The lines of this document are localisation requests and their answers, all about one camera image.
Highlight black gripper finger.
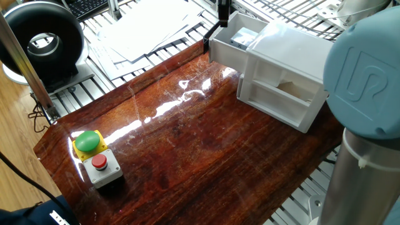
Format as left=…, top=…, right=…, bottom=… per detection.
left=224, top=0, right=233, bottom=28
left=217, top=0, right=226, bottom=28

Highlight white drawer with black handle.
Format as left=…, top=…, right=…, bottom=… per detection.
left=202, top=11, right=270, bottom=75

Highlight white plastic drawer cabinet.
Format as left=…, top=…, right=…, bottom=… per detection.
left=236, top=20, right=334, bottom=134

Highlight small grey box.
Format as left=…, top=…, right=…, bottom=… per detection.
left=230, top=27, right=259, bottom=51

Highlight white paper sheets stack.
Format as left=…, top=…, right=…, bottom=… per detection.
left=89, top=0, right=207, bottom=81

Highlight black keyboard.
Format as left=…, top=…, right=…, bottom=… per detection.
left=67, top=0, right=109, bottom=19

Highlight aluminium slatted workbench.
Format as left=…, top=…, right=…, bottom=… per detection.
left=31, top=0, right=400, bottom=225

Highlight yellow box with green button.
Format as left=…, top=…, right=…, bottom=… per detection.
left=72, top=130, right=109, bottom=163

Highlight grey box with red button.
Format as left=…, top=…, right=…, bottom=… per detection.
left=82, top=149, right=124, bottom=189

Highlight person leg in blue jeans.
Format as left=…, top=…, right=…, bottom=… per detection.
left=0, top=195, right=79, bottom=225

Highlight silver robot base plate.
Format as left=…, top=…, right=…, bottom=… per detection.
left=317, top=2, right=348, bottom=23

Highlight aluminium frame post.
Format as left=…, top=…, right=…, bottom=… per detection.
left=0, top=12, right=61, bottom=122

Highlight black ring-shaped device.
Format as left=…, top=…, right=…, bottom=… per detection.
left=0, top=1, right=86, bottom=92

